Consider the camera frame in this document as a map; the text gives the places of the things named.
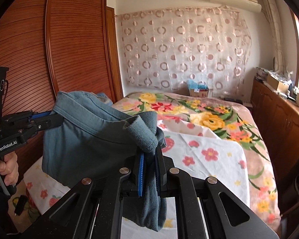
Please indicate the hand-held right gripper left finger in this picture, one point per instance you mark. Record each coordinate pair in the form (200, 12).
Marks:
(140, 176)

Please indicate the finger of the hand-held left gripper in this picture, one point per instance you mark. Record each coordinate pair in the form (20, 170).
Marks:
(51, 123)
(39, 115)

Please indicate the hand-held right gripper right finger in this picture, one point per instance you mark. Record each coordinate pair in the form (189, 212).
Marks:
(163, 179)

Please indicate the blue-grey pants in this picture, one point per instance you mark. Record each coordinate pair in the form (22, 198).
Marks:
(89, 144)

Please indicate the person's left hand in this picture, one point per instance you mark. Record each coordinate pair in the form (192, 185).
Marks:
(8, 169)

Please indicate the white floral sheet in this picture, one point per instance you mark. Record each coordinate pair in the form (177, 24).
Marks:
(214, 159)

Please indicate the blue denim jeans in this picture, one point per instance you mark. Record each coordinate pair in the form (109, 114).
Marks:
(103, 96)

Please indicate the pink floral blanket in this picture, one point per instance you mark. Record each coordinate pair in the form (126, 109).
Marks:
(214, 119)

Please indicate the wooden louvred wardrobe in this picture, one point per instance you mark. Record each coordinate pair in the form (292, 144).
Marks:
(72, 42)

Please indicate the small cardboard box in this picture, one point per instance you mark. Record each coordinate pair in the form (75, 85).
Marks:
(199, 92)

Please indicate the blue plastic bag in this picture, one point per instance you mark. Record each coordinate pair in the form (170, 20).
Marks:
(196, 84)

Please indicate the wooden cabinet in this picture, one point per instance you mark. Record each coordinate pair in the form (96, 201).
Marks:
(276, 119)

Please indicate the circle-patterned curtain cloth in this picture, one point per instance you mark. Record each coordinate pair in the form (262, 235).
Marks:
(177, 49)

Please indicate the stack of books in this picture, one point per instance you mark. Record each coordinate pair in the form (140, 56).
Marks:
(260, 74)

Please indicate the brown box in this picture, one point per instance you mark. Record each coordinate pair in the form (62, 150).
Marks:
(276, 84)

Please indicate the cream lace curtain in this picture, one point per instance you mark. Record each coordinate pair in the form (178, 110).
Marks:
(276, 42)

